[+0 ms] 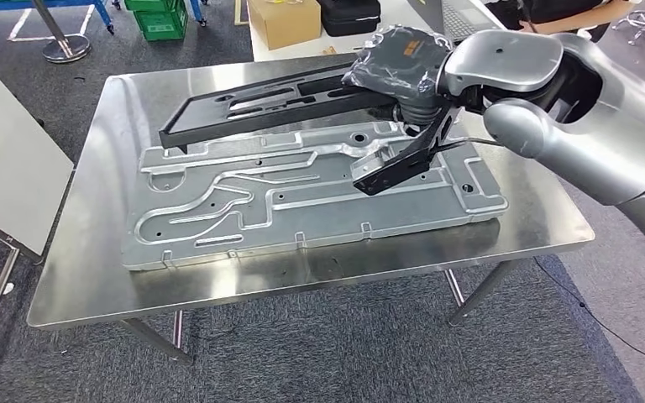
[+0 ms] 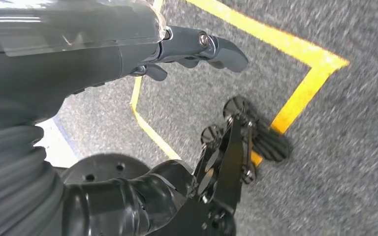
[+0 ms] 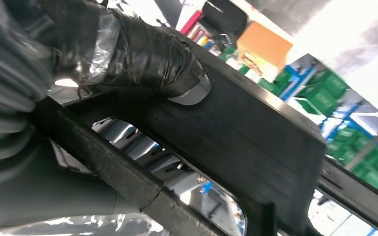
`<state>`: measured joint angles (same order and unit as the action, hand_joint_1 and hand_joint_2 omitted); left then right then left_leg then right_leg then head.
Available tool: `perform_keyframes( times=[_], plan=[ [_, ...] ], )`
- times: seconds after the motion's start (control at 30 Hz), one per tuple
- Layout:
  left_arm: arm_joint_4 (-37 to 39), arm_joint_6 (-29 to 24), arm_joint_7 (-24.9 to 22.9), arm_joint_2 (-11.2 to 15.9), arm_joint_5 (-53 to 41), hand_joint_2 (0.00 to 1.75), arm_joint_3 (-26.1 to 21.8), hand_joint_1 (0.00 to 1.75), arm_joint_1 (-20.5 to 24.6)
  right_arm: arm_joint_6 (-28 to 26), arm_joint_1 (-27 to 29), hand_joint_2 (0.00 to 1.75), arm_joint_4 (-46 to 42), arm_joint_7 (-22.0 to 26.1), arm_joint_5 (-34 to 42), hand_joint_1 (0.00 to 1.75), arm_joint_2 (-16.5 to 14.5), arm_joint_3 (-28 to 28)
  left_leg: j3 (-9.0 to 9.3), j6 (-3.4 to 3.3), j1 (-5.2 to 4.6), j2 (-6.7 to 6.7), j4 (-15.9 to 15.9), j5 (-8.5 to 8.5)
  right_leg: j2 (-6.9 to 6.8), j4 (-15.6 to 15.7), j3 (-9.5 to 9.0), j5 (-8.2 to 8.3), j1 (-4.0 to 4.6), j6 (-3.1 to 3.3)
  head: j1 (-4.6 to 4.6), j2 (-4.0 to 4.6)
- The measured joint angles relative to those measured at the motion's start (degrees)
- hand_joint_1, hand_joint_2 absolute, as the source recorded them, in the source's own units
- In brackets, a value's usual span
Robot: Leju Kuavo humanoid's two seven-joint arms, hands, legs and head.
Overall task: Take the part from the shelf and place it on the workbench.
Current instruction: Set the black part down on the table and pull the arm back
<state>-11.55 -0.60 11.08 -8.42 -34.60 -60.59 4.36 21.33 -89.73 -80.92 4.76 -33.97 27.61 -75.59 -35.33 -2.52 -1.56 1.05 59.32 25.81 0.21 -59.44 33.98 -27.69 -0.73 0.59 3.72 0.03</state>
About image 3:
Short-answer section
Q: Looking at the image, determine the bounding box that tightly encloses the stainless steel workbench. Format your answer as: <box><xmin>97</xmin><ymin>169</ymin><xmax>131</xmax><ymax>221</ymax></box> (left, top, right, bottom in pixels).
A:
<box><xmin>91</xmin><ymin>117</ymin><xmax>378</xmax><ymax>236</ymax></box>

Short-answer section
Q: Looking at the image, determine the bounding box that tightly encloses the red folder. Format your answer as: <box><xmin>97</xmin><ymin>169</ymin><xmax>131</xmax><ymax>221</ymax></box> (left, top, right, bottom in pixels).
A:
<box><xmin>180</xmin><ymin>9</ymin><xmax>203</xmax><ymax>36</ymax></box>

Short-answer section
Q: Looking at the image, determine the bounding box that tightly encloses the black chair back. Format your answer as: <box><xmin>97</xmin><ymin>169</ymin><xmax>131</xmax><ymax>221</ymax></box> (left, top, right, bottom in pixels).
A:
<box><xmin>198</xmin><ymin>0</ymin><xmax>249</xmax><ymax>41</ymax></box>

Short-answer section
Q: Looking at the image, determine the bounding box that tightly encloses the orange cardboard box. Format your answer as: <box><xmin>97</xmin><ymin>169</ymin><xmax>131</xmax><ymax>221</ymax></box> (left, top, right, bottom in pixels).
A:
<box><xmin>236</xmin><ymin>21</ymin><xmax>294</xmax><ymax>82</ymax></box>

